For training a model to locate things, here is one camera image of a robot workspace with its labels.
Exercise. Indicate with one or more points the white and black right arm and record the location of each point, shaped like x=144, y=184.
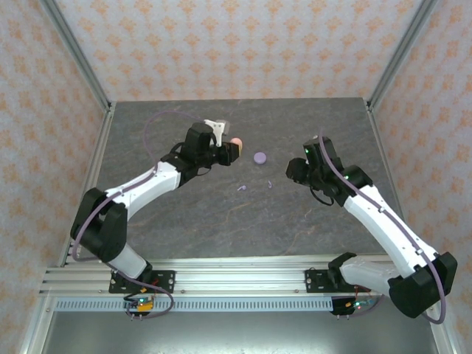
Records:
x=383, y=228

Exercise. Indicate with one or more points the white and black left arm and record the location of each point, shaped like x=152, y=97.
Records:
x=147, y=184

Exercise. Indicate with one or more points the grey metal shelf plate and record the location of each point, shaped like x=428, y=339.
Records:
x=239, y=335

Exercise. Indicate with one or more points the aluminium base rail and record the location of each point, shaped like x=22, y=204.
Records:
x=239, y=274

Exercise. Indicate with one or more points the aluminium frame post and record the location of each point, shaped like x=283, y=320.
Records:
x=448, y=341
x=75, y=48
x=404, y=48
x=35, y=332

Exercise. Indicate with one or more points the small electronics board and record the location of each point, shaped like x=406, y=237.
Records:
x=142, y=304
x=355, y=305

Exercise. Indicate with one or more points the pink earbud charging case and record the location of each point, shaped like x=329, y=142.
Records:
x=236, y=141

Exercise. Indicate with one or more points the aluminium table side rail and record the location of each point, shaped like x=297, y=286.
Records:
x=383, y=147
x=92, y=173

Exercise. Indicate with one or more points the purple earbud charging case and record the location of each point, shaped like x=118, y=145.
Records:
x=260, y=157

